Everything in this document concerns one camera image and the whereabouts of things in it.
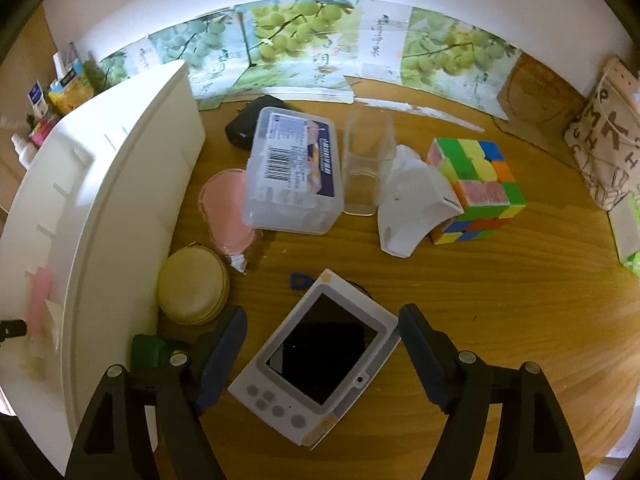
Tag pink powder puff packet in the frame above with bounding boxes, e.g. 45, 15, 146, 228
198, 168, 261, 275

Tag gold round compact case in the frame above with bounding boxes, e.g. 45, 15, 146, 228
157, 244, 231, 326

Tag white torn tape strip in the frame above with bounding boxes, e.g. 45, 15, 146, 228
352, 92, 486, 134

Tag clear plastic cup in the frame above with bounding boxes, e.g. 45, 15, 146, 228
342, 109, 396, 217

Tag white plastic organizer bin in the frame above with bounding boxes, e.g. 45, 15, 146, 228
0, 59, 207, 463

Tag white small dispenser box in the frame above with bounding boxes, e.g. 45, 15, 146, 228
377, 144, 464, 260

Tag dark blue small box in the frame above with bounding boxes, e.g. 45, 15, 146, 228
27, 79, 51, 116

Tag colourful puzzle cube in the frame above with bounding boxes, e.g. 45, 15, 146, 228
425, 137, 527, 247

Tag printed fabric bag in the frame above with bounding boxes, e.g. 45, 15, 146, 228
562, 55, 640, 212

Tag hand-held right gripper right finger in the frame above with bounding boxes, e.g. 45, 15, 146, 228
397, 303, 586, 480

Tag green jar gold lid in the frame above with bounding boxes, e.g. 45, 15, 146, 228
130, 333, 194, 376

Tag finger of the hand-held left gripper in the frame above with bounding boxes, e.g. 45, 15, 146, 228
0, 318, 27, 349

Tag white spray bottle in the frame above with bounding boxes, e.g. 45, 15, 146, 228
10, 132, 36, 166

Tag brown cardboard sheet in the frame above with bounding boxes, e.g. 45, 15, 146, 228
492, 50, 589, 171

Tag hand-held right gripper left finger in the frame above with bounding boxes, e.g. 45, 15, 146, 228
64, 305, 249, 480

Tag black plug charger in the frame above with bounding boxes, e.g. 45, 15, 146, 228
224, 94, 294, 151

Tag green tissue pack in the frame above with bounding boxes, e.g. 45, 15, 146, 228
607, 194, 640, 279

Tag clear plastic labelled box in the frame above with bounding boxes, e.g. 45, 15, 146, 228
241, 106, 346, 236

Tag white digital camera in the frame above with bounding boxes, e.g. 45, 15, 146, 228
227, 268, 402, 449

